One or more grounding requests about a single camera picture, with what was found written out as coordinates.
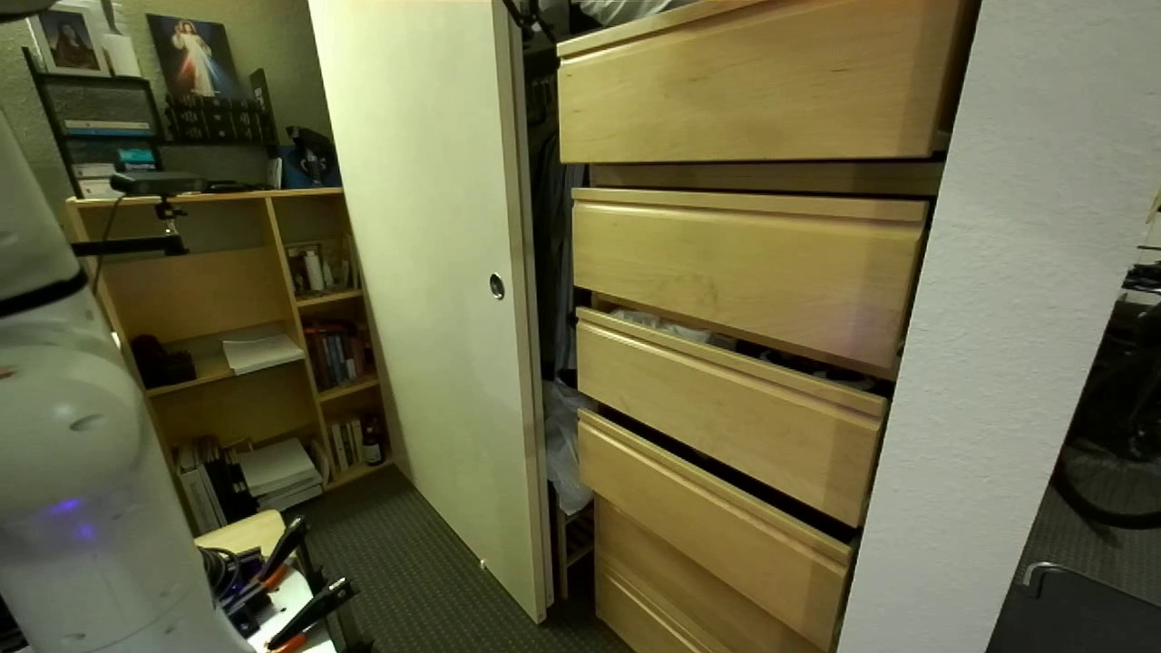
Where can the bottom wooden drawer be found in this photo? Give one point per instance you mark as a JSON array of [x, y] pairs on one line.
[[664, 603]]

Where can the religious picture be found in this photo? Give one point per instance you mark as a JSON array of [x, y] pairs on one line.
[[193, 54]]

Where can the topmost wooden drawer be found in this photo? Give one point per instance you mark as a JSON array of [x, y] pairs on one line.
[[755, 82]]

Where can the cream sliding closet door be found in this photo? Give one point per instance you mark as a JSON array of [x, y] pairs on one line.
[[425, 113]]

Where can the round dark door pull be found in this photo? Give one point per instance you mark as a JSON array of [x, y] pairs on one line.
[[499, 291]]

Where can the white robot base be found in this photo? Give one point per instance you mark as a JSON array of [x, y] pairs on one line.
[[96, 551]]

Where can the wooden bookshelf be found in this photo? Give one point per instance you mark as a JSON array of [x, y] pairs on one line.
[[252, 333]]

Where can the framed photo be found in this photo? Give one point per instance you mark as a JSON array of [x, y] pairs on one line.
[[71, 46]]

